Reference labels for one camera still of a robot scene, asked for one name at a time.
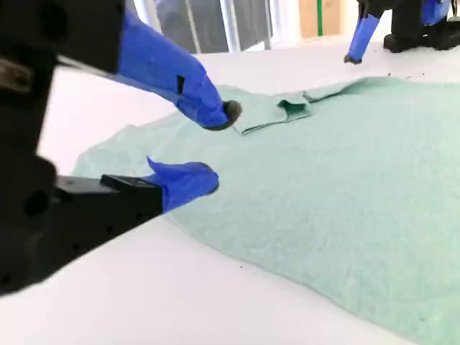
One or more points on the green t-shirt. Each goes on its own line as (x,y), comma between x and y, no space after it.
(305,197)

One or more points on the light wooden board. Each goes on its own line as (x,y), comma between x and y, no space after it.
(330,18)

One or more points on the white window frame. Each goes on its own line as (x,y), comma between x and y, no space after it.
(230,25)

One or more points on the green vertical strip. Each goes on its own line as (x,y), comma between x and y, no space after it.
(320,18)

